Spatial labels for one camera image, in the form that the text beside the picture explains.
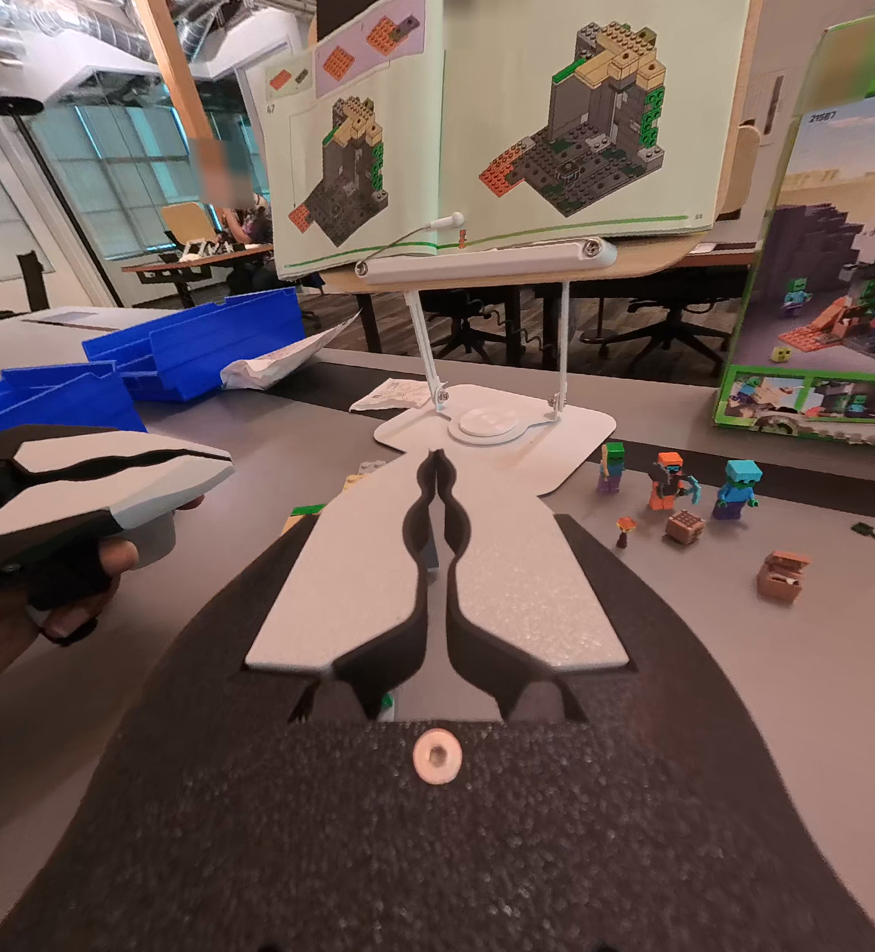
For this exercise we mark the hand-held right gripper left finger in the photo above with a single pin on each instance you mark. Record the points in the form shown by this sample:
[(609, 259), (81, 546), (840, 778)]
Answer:
[(348, 587)]

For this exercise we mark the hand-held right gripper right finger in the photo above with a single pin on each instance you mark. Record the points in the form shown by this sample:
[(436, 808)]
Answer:
[(534, 595)]

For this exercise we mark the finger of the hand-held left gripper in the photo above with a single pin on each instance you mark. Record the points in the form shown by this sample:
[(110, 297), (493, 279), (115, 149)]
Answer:
[(58, 509), (95, 450)]

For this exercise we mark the toy brick building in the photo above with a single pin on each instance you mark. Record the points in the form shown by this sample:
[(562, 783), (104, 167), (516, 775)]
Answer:
[(297, 523)]

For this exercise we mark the wooden office desk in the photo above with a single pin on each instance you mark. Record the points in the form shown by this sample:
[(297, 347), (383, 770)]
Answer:
[(184, 262)]

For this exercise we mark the grey desk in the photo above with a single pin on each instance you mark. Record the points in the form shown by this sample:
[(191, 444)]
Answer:
[(780, 706)]

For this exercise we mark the small toy torch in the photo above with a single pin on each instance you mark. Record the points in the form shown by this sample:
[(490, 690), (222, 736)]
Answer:
[(622, 532)]

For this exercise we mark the green head zombie minifigure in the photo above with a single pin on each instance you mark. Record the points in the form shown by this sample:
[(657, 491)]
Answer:
[(611, 476)]

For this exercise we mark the white book stand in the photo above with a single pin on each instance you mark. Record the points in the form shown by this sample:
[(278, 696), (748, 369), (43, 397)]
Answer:
[(497, 446)]

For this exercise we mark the small brown crafting block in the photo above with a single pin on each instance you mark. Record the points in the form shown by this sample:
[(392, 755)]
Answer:
[(683, 529)]

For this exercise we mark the orange minifigure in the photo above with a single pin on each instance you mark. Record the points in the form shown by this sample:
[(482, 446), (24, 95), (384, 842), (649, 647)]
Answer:
[(664, 494)]

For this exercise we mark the black office chair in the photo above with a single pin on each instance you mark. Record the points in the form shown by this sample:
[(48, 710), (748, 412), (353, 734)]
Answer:
[(653, 312), (30, 282), (467, 312)]

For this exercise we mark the white paper bag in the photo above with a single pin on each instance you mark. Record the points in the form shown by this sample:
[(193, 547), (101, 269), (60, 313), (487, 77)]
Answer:
[(274, 368)]

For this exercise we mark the white and black equipment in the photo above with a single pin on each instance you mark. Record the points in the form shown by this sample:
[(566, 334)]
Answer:
[(199, 249)]

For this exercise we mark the cyan head minifigure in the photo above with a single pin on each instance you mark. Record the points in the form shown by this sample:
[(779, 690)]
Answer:
[(742, 476)]

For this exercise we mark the brown toy chest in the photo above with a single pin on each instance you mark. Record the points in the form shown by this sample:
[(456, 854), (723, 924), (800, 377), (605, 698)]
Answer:
[(780, 584)]

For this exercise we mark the tan chair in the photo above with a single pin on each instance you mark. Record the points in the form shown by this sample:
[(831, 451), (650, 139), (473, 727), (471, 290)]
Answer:
[(188, 219)]

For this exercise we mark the office window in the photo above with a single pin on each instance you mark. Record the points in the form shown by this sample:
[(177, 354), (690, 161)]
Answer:
[(110, 186)]

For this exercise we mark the black floor lamp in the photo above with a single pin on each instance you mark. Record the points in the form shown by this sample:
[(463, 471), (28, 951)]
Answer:
[(10, 105)]

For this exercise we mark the wooden top office table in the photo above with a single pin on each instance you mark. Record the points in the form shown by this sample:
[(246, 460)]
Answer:
[(728, 256)]

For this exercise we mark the wooden column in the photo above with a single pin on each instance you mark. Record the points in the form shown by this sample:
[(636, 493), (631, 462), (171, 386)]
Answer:
[(169, 59)]

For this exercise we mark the building instruction booklet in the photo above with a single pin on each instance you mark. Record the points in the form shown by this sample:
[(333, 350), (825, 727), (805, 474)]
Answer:
[(482, 186)]

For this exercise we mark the green toy box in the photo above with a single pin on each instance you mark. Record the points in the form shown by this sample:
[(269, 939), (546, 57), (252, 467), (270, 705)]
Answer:
[(817, 260)]

